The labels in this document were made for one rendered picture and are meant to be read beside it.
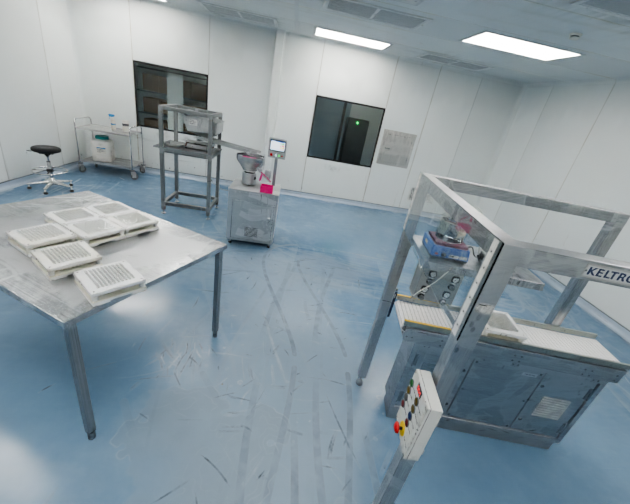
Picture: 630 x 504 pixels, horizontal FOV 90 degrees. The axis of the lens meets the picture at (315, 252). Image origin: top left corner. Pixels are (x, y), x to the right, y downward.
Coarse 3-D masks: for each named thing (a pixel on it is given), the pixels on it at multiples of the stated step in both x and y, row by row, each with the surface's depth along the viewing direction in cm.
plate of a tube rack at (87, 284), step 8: (128, 264) 171; (80, 272) 157; (112, 272) 162; (136, 272) 166; (80, 280) 152; (88, 280) 153; (128, 280) 158; (136, 280) 159; (144, 280) 162; (88, 288) 147; (96, 288) 148; (104, 288) 150; (112, 288) 151; (120, 288) 154; (96, 296) 146
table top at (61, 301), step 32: (0, 224) 198; (32, 224) 205; (160, 224) 239; (0, 256) 169; (128, 256) 191; (160, 256) 198; (192, 256) 205; (0, 288) 150; (32, 288) 151; (64, 288) 155; (64, 320) 137
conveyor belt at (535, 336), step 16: (400, 304) 201; (416, 304) 205; (400, 320) 188; (416, 320) 188; (432, 320) 191; (528, 336) 194; (544, 336) 198; (560, 336) 201; (576, 336) 204; (576, 352) 188; (592, 352) 191; (608, 352) 194
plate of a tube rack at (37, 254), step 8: (48, 248) 171; (88, 248) 178; (40, 256) 163; (80, 256) 170; (88, 256) 171; (96, 256) 172; (48, 264) 159; (56, 264) 160; (64, 264) 161; (72, 264) 163; (80, 264) 166
